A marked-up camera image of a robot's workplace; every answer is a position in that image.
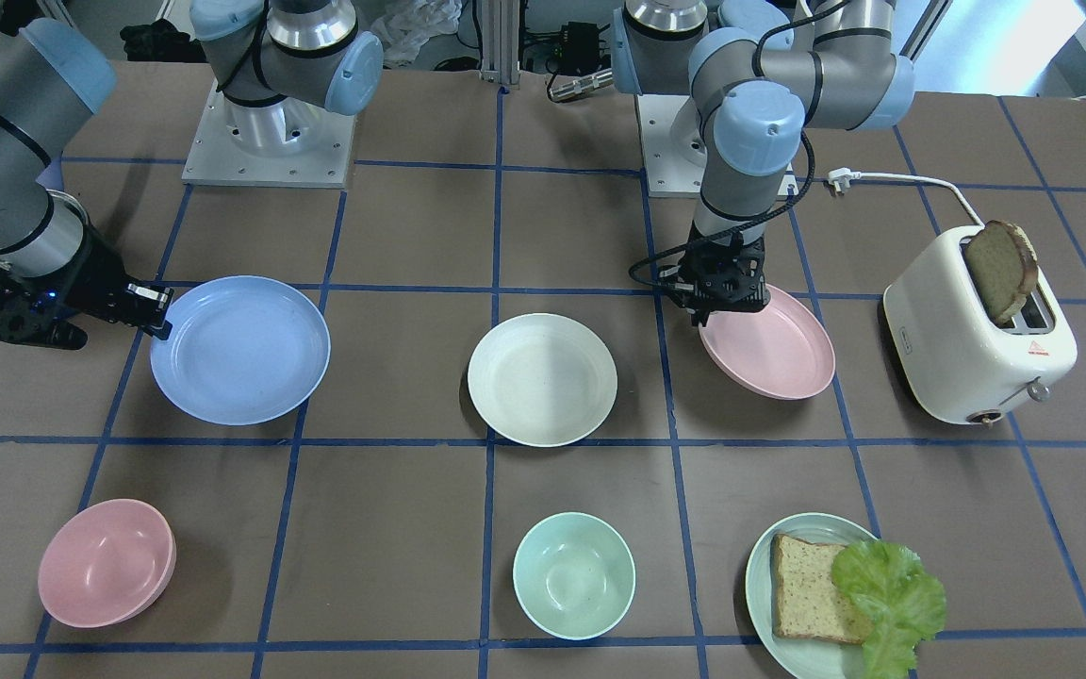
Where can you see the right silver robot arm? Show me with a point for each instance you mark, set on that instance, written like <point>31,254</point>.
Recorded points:
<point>53,262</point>

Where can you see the white toaster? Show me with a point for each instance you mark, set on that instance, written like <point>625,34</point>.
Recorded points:
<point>961,367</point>

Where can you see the green lettuce leaf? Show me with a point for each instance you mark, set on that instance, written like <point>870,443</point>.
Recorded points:
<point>904,603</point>

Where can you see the cream white plate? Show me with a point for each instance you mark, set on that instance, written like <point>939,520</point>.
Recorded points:
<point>542,379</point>

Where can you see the green bowl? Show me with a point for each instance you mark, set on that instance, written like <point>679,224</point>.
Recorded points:
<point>574,576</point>

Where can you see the pink plate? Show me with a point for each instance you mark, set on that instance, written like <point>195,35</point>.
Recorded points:
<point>783,352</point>

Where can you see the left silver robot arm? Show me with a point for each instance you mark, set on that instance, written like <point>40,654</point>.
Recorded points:
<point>755,86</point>

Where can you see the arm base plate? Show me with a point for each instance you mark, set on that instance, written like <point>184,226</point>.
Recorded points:
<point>289,144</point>
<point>666,151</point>

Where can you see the green plate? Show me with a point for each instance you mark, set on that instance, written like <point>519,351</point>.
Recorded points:
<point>803,658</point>

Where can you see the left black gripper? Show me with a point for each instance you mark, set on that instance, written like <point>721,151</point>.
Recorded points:
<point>752,256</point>

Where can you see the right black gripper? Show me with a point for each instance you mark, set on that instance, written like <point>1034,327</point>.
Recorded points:
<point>102,274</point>

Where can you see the blue plate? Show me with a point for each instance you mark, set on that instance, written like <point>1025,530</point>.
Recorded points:
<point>243,349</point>

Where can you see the pink bowl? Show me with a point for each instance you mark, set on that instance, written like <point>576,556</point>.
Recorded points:
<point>107,564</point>

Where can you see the bread slice in toaster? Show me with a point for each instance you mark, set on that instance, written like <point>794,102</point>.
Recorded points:
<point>1003,267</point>

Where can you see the bread slice on plate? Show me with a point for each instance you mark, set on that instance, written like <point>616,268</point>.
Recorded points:
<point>808,605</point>

